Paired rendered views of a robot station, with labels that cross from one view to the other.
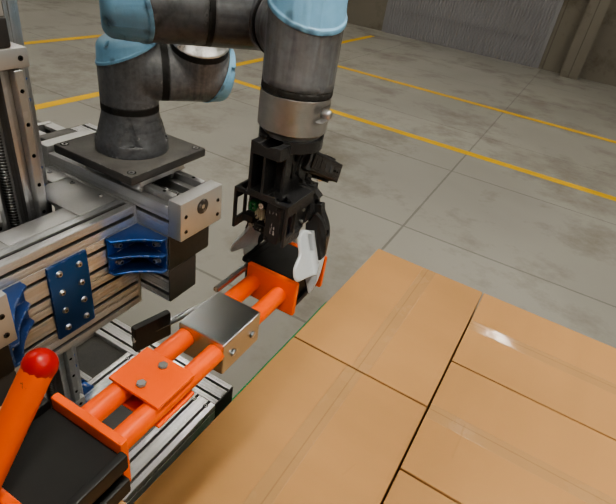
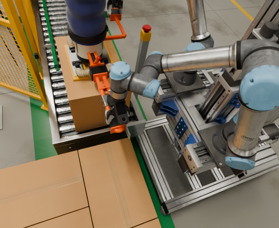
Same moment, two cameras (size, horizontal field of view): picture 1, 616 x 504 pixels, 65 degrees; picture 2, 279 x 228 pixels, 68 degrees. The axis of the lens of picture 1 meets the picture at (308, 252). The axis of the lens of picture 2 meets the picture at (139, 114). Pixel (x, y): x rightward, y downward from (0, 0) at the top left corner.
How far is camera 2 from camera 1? 110 cm
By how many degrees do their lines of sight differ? 79
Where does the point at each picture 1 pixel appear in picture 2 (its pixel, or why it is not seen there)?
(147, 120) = (222, 137)
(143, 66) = (232, 125)
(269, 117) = not seen: hidden behind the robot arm
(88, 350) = (209, 176)
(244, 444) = (127, 169)
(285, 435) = (122, 182)
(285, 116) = not seen: hidden behind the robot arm
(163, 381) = (101, 85)
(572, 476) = not seen: outside the picture
